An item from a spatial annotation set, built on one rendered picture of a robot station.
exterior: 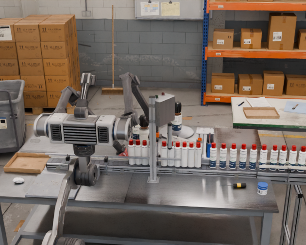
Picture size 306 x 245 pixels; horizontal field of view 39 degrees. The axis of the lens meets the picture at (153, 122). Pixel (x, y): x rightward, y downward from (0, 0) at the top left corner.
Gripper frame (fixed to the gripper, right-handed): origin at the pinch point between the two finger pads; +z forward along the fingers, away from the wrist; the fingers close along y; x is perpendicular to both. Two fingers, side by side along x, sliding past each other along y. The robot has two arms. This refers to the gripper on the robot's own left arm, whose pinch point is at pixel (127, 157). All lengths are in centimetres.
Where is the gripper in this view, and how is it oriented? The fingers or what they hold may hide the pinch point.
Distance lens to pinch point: 339.7
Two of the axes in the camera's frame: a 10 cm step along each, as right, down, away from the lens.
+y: 1.1, -4.0, 9.1
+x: -7.8, 5.4, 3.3
